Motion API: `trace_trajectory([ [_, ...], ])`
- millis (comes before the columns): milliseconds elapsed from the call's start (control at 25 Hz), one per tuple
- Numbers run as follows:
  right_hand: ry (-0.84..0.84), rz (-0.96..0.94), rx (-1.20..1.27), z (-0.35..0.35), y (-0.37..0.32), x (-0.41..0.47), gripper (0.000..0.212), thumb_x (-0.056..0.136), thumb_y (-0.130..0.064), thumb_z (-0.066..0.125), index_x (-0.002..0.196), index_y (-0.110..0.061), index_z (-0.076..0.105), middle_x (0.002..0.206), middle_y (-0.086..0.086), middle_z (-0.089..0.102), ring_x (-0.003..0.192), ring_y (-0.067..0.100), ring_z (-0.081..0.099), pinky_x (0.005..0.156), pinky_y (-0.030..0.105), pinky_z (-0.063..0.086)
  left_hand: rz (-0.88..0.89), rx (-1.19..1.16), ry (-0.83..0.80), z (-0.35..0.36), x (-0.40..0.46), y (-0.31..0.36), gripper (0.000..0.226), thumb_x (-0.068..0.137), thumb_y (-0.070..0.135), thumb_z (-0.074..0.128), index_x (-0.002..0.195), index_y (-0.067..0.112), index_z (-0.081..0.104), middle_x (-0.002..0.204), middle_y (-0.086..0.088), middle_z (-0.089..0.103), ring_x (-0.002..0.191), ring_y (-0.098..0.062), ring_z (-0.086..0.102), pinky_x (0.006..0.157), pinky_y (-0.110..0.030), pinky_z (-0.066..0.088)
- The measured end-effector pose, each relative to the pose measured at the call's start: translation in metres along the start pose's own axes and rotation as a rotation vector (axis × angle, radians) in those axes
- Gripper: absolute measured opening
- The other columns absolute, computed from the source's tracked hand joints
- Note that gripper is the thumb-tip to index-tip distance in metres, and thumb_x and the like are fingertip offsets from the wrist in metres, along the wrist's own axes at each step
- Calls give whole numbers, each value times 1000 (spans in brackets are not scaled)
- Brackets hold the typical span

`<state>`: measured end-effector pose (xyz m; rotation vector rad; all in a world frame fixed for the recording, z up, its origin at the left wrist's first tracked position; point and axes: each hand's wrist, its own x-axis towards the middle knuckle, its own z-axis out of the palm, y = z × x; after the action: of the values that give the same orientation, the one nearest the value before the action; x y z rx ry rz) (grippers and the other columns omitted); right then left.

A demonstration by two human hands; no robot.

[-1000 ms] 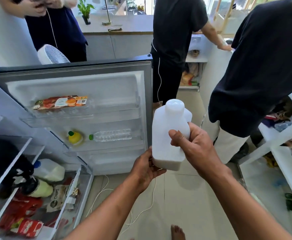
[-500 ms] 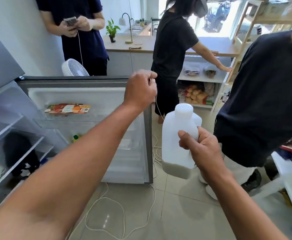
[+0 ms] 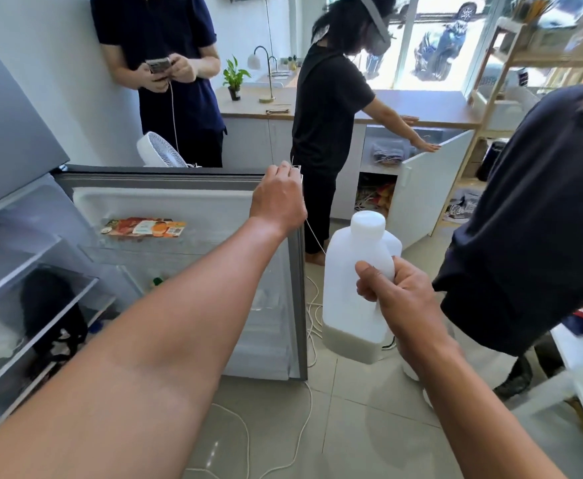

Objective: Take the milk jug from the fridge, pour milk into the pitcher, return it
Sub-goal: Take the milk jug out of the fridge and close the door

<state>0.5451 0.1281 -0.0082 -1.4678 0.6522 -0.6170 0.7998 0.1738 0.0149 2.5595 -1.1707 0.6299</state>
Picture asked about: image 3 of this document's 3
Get person's right hand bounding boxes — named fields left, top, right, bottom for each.
left=355, top=256, right=460, bottom=368

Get white storage box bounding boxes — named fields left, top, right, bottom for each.
left=471, top=86, right=542, bottom=132

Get grey head-mounted headset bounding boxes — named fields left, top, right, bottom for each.
left=338, top=0, right=398, bottom=57

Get white gooseneck lamp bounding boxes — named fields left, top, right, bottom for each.
left=247, top=45, right=278, bottom=104

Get white counter cabinet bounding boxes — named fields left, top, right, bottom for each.
left=216, top=86, right=482, bottom=226

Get black shoe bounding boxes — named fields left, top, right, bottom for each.
left=493, top=356, right=535, bottom=401

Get printed bag on floor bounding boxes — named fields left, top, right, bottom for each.
left=443, top=189, right=483, bottom=225

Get potted green plant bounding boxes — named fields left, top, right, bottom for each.
left=222, top=56, right=251, bottom=102

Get clear bag in cabinet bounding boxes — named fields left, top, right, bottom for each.
left=370, top=141, right=413, bottom=168

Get sink faucet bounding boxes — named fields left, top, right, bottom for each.
left=266, top=54, right=290, bottom=78

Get white floor cable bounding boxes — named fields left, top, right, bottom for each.
left=186, top=275, right=326, bottom=479

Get wooden shelf rack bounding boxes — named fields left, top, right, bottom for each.
left=430, top=17, right=583, bottom=236

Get white cabinet door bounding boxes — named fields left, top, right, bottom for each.
left=386, top=129, right=476, bottom=251

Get orange food packet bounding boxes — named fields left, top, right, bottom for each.
left=101, top=217, right=187, bottom=240

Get white phone cable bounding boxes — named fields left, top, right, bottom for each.
left=169, top=80, right=181, bottom=156

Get grey fridge door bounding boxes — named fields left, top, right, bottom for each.
left=53, top=164, right=308, bottom=383

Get dark motor scooter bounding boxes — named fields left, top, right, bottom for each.
left=413, top=19, right=468, bottom=82

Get person's left forearm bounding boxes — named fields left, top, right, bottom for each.
left=0, top=217, right=292, bottom=479

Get thin white cable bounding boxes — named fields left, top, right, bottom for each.
left=290, top=161, right=328, bottom=256

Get person's right forearm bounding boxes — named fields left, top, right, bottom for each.
left=396, top=338, right=567, bottom=479

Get white fan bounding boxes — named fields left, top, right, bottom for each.
left=136, top=131, right=189, bottom=168

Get black bin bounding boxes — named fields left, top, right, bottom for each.
left=475, top=140, right=508, bottom=183

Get black bag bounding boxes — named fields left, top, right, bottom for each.
left=19, top=269, right=89, bottom=366

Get colourful snack packets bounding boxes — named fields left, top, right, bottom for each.
left=355, top=181, right=397, bottom=216

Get person's left hand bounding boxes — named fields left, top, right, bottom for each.
left=249, top=162, right=308, bottom=240

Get white plastic milk jug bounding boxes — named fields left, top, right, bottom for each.
left=321, top=210, right=403, bottom=365

